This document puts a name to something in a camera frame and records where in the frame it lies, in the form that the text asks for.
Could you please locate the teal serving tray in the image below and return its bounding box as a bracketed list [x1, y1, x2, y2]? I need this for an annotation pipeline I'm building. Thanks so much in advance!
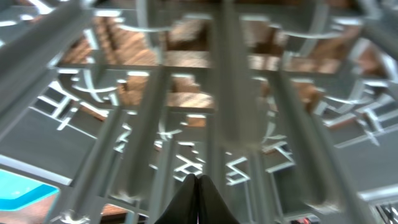
[1, 170, 59, 211]

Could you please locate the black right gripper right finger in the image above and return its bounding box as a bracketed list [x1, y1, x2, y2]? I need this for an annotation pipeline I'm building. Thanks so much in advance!
[198, 175, 239, 224]

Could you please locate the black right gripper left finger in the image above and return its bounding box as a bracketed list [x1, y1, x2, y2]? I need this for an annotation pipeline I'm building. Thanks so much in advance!
[155, 174, 198, 224]

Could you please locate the grey dish rack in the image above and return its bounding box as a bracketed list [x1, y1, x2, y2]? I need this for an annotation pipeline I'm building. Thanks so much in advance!
[1, 1, 397, 223]

